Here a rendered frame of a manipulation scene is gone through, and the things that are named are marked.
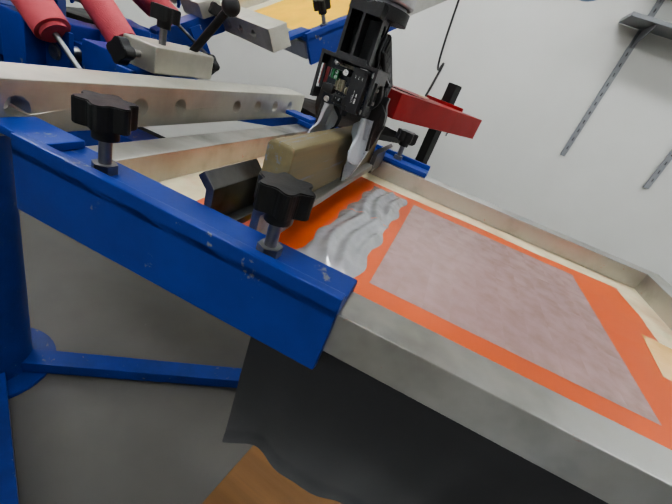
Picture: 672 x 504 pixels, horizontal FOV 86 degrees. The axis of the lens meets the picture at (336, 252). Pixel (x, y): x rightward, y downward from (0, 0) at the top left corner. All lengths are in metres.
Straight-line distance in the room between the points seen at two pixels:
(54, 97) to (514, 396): 0.47
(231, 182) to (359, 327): 0.17
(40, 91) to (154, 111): 0.14
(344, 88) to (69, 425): 1.22
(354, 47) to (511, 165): 2.15
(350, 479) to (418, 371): 0.28
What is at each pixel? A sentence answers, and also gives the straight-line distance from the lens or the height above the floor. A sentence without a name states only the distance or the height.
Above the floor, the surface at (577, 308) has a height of 0.96.
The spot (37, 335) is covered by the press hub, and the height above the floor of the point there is 0.01.
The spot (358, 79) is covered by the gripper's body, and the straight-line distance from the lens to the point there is 0.45.
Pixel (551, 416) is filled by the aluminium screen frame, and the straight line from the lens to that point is 0.30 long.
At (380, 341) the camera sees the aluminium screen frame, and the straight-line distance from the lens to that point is 0.26.
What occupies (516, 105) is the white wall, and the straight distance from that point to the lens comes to 2.52.
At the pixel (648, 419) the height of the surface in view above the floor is 0.96.
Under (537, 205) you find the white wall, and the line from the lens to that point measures 2.61.
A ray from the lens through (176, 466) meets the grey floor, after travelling 1.30.
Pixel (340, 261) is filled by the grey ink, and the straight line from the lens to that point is 0.39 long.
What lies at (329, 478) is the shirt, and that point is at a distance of 0.54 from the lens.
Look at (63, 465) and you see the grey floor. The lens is 1.33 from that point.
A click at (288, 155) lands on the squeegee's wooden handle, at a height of 1.05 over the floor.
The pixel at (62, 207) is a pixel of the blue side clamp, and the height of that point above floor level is 0.97.
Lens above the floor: 1.15
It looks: 27 degrees down
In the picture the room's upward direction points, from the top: 21 degrees clockwise
